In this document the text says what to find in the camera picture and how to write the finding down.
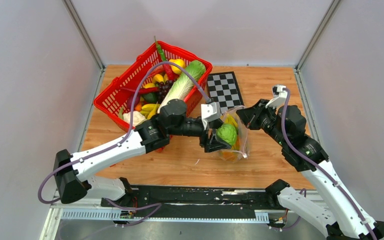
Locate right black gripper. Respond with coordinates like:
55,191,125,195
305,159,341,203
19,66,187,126
235,98,287,147

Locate yellow mango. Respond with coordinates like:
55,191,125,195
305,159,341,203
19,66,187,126
152,74,165,84

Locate clear zip top bag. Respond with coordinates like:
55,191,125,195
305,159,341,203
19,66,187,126
217,105,250,163

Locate red plastic basket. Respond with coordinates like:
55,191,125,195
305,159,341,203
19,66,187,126
93,40,213,132

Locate long green cabbage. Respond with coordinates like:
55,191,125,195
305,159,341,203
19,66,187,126
157,60,206,114

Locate orange toy pineapple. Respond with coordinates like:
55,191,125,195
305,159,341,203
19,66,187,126
220,138,243,162

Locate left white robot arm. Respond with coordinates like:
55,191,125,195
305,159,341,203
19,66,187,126
54,99,232,204

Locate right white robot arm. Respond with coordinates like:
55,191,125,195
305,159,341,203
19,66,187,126
237,99,384,240

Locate dark purple grapes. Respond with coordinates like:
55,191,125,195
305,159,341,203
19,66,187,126
157,80,174,104

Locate white cauliflower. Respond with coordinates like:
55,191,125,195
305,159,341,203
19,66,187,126
121,110,147,127

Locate small green round cabbage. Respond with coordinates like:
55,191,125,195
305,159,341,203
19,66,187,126
216,123,238,146

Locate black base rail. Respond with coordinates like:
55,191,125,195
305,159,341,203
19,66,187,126
52,185,296,228

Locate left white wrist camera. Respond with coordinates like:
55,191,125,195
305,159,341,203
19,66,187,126
200,102,223,130

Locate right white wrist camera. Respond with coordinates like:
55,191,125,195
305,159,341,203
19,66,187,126
265,84,288,109

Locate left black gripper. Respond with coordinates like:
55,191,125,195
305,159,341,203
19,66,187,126
169,118,233,154

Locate black white checkerboard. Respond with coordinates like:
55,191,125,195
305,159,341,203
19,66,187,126
207,71,244,114

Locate yellow banana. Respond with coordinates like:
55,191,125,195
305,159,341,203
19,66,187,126
224,114,239,130

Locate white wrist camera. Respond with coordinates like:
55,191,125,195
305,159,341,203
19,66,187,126
265,84,288,109
200,102,223,130

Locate red chili pepper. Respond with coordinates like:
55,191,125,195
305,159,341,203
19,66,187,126
162,64,178,81

